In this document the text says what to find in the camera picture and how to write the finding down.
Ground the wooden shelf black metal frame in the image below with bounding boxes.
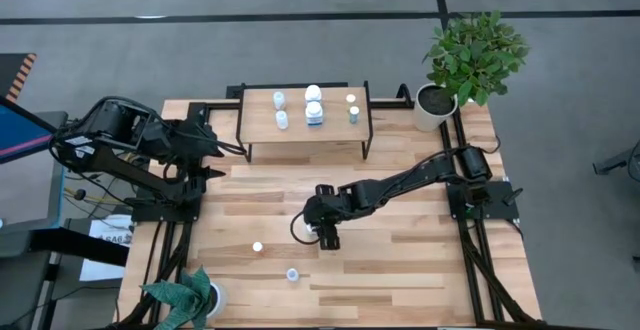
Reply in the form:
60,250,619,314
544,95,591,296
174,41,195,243
235,80,375,164

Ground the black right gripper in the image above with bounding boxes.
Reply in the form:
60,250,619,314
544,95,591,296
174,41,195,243
305,184,351,251

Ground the black workstation cart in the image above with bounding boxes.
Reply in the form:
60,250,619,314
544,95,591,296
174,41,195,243
0,227,130,330

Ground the black aluminium rail frame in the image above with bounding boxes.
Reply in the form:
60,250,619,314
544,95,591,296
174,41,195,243
117,100,242,329
369,82,546,329

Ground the blue framed monitor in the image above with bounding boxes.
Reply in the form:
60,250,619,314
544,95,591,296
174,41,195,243
0,94,69,234

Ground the white round plant pot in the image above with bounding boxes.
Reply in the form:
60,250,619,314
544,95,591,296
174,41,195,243
413,82,459,133

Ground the grey chair base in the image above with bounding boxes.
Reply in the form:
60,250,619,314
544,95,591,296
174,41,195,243
592,139,640,176

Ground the green leafy plant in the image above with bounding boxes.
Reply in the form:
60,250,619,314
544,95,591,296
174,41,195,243
422,10,530,107

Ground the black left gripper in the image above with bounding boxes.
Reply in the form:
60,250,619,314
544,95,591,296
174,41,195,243
185,164,227,199

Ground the small white plant pot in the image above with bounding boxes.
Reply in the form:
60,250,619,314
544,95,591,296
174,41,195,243
205,280,227,320

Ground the orange black striped mat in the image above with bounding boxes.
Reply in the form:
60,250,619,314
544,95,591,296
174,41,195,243
0,52,37,104

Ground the white paper sheet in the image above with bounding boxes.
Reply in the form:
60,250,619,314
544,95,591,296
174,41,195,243
79,213,135,282

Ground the teal artificial plant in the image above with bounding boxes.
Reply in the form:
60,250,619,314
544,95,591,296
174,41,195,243
140,265,214,330

